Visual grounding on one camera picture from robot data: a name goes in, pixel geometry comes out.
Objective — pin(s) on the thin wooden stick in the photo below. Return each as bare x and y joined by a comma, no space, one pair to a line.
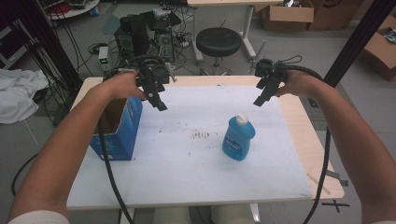
317,183

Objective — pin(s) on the white power supply box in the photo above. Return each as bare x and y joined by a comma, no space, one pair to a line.
103,57

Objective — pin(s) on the white left sleeve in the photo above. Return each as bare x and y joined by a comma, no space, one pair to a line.
39,217

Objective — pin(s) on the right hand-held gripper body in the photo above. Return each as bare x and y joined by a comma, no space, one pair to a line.
269,71

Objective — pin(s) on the open brown cardboard box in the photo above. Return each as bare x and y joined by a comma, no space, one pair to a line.
288,15

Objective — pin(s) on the closed brown cardboard box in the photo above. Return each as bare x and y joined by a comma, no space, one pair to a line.
334,14

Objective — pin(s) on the grey tape strip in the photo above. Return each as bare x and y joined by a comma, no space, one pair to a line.
337,179

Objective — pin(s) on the white crumpled cloth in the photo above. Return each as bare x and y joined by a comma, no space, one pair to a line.
18,93

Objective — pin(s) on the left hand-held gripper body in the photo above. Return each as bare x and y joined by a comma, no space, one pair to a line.
152,70

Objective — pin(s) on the white-legged desk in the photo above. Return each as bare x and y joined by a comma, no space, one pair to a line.
249,28

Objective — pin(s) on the black tape cross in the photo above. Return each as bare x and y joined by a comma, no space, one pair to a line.
335,205

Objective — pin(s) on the person's right hand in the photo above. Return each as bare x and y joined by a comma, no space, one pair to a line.
297,83

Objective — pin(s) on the black computer tower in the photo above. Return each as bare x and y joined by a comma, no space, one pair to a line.
140,34

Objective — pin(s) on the large brown cardboard box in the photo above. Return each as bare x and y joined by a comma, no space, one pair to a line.
379,53

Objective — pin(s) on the person's left hand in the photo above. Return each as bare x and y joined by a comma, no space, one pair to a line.
124,85

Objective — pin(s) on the blue cardboard box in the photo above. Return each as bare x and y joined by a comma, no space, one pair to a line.
129,133

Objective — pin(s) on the round white table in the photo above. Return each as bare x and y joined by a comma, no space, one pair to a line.
74,11

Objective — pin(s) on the blue plastic bottle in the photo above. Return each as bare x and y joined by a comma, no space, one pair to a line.
238,140

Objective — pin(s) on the black round stool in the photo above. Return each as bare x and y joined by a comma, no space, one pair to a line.
218,41

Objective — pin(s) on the white table mat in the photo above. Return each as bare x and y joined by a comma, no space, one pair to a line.
186,174

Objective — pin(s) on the black metal frame post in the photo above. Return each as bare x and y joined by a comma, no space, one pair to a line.
358,40
53,46

